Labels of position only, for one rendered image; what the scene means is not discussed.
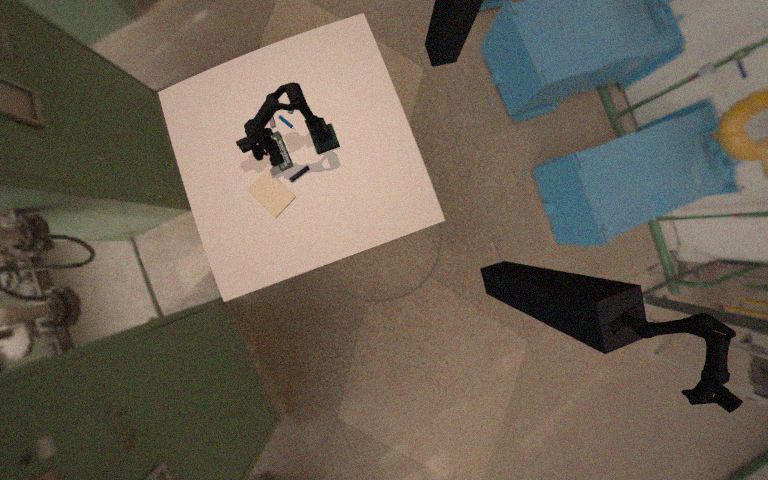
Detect blue stylus with grey tip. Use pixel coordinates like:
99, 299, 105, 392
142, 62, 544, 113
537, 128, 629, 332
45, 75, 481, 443
279, 116, 295, 129

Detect keyboard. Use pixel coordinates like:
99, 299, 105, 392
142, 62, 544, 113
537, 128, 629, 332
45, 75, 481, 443
270, 131, 294, 171

